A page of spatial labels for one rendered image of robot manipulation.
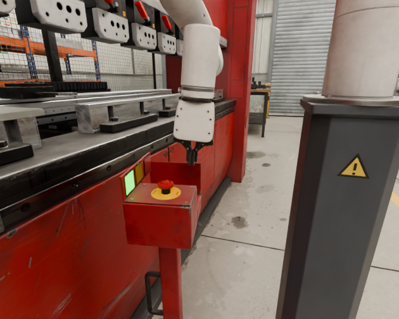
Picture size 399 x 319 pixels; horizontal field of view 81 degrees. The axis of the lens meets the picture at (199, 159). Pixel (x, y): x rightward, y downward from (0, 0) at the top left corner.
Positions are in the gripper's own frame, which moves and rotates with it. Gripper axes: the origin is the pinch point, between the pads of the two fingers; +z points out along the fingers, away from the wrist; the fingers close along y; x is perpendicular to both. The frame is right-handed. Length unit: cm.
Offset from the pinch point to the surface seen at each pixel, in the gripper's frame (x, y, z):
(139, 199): -13.8, -9.8, 7.2
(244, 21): 175, 15, -72
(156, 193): -10.7, -6.5, 6.8
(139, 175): -5.2, -12.8, 5.1
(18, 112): -31.2, -20.0, -13.9
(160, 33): 57, -26, -39
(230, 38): 178, 4, -58
